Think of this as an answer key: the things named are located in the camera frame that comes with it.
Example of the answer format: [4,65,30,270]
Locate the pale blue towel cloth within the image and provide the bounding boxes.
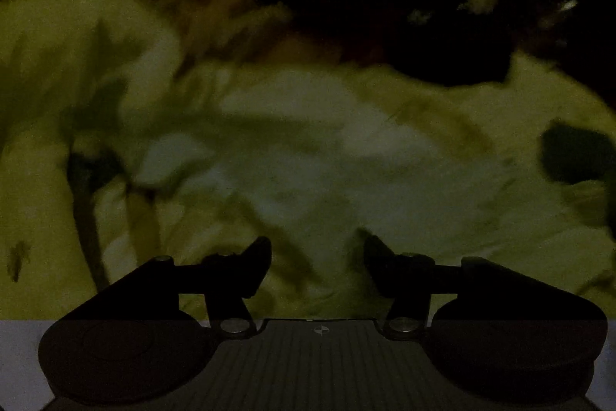
[134,66,516,287]

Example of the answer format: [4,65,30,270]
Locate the dark clothes pile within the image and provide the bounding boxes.
[216,0,514,89]

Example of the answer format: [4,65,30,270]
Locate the floral white bed quilt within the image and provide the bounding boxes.
[1,0,615,320]

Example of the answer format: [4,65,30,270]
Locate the dark folded cloth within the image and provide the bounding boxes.
[539,122,615,185]

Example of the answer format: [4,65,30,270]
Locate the patterned yellow black blanket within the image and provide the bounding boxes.
[142,0,287,62]

